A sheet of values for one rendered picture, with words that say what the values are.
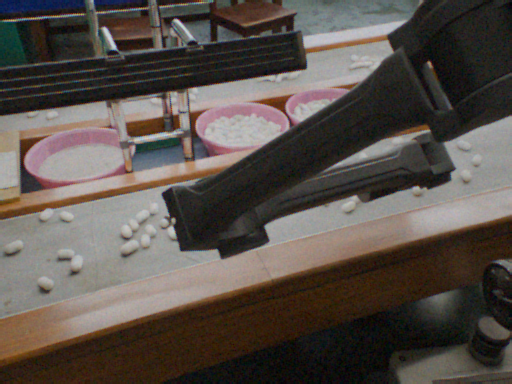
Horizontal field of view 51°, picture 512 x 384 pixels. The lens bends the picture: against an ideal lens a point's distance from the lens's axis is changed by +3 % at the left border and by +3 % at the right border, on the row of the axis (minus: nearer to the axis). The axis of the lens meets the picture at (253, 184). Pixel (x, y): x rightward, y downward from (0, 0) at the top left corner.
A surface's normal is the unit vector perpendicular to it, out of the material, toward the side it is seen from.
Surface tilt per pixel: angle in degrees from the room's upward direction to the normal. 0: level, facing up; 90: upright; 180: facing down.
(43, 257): 0
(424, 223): 0
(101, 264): 0
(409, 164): 40
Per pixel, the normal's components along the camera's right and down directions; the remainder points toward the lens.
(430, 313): -0.01, -0.82
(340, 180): 0.35, -0.34
